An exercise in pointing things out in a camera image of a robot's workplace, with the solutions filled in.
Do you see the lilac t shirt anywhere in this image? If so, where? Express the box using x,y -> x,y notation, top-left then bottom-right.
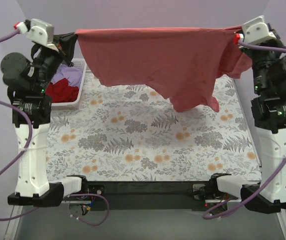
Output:
51,64 -> 82,87

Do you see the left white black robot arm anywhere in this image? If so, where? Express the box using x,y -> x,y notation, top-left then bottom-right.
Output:
0,33 -> 89,208

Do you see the floral table mat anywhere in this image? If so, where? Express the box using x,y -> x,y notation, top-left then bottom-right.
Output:
46,72 -> 261,181

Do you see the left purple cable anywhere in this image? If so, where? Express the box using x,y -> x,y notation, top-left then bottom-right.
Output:
0,29 -> 110,227

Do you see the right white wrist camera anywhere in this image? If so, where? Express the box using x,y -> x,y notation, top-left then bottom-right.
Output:
234,15 -> 277,45

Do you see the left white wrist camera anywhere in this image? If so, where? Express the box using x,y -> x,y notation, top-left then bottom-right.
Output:
13,18 -> 58,51

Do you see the salmon pink t shirt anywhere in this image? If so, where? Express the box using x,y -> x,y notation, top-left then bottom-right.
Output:
76,26 -> 252,112

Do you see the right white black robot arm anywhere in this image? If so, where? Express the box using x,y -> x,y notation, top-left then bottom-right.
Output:
208,36 -> 286,214

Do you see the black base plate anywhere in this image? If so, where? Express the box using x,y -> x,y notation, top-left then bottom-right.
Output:
60,180 -> 239,212

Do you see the aluminium frame rail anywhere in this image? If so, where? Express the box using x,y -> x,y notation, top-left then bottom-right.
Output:
5,199 -> 286,240

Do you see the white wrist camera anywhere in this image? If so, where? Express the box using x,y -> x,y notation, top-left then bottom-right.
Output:
234,15 -> 277,45
13,18 -> 58,51

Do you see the white plastic basket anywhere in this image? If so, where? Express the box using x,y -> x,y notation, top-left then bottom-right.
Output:
50,58 -> 87,110

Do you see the dark red t shirt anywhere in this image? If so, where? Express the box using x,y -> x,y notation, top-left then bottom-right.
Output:
45,78 -> 79,103

